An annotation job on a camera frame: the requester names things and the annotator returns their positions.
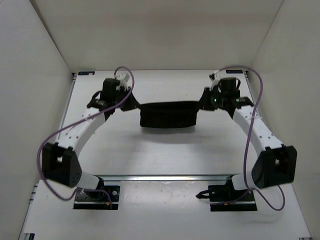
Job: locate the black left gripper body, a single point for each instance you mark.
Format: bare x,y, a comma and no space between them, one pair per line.
121,95

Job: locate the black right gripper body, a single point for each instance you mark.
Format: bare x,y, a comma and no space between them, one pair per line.
218,99

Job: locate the black skirt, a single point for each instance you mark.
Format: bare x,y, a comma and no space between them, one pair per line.
168,115

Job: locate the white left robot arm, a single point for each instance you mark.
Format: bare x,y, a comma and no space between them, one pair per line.
57,158

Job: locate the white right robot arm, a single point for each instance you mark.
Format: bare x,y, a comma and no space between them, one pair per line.
276,162

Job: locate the blue right corner label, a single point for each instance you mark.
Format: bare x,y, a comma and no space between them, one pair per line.
234,71

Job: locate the blue corner label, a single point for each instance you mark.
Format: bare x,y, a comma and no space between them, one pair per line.
86,73
234,71

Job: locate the blue left corner label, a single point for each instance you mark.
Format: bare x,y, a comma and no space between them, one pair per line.
86,73

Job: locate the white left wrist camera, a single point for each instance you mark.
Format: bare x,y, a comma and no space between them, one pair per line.
123,81

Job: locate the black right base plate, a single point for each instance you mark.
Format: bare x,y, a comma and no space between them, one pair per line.
224,198

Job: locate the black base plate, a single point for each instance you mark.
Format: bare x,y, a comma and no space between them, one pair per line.
224,198
87,200

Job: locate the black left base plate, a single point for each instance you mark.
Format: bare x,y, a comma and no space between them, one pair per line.
87,200

